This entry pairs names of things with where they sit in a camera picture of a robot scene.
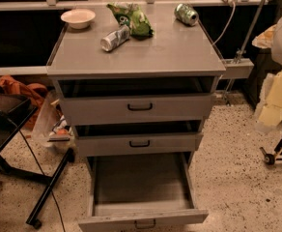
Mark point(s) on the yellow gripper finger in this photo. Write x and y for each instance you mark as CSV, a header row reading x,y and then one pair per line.
x,y
268,113

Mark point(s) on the silver redbull can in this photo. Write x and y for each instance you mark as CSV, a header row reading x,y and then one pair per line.
x,y
115,38

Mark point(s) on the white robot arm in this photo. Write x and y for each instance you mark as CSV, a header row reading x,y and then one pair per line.
x,y
272,37

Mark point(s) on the green soda can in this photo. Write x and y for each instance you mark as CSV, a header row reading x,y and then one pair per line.
x,y
186,14

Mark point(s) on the grey top drawer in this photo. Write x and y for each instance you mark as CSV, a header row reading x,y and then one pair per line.
x,y
136,100

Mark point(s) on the grey drawer cabinet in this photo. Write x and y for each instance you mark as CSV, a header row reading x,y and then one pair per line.
x,y
174,50

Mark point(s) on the grey bottom drawer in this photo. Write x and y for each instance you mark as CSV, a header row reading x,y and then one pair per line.
x,y
140,192

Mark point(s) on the dark grey cabinet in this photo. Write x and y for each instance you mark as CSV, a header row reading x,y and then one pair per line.
x,y
263,64

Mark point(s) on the green chip bag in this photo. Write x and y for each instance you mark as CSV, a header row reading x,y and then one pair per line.
x,y
133,17

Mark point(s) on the white ceramic bowl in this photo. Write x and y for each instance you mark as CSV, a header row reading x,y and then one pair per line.
x,y
78,18

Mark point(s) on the clear plastic bag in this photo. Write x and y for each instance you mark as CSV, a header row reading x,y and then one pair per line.
x,y
48,121

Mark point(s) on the orange cloth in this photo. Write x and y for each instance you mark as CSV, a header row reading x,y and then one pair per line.
x,y
36,92

